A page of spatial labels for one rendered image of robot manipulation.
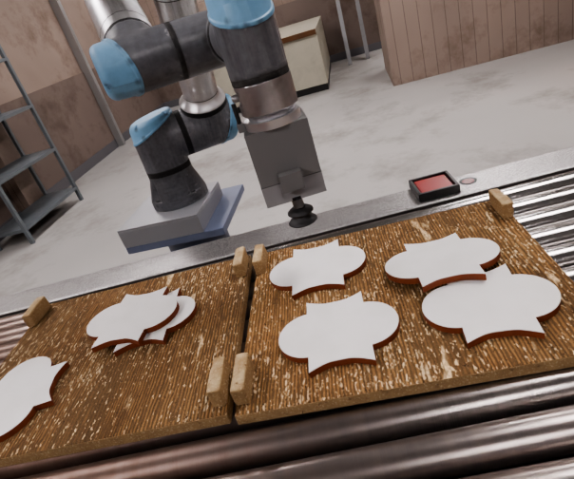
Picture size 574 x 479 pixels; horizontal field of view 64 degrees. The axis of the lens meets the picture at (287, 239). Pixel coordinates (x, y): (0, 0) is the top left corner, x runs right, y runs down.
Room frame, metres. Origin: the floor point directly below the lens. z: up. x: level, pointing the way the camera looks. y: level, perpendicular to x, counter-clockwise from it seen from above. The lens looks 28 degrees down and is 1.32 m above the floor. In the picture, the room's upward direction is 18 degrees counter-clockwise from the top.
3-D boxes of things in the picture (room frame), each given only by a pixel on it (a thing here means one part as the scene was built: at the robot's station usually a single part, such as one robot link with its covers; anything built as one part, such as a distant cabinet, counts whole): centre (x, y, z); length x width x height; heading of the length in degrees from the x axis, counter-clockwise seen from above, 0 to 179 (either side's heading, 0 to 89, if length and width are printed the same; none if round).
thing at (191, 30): (0.70, 0.01, 1.29); 0.11 x 0.11 x 0.08; 12
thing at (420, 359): (0.51, -0.12, 0.93); 0.41 x 0.35 x 0.02; 80
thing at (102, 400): (0.58, 0.30, 0.93); 0.41 x 0.35 x 0.02; 81
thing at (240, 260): (0.69, 0.09, 0.95); 0.06 x 0.02 x 0.03; 171
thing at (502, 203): (0.61, -0.33, 0.95); 0.06 x 0.02 x 0.03; 170
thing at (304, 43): (7.45, -0.63, 0.39); 1.98 x 1.60 x 0.78; 166
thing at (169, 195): (1.19, 0.24, 0.97); 0.15 x 0.15 x 0.10
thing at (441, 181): (0.79, -0.30, 0.92); 0.06 x 0.06 x 0.01; 83
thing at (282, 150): (0.60, -0.03, 1.13); 0.10 x 0.09 x 0.16; 177
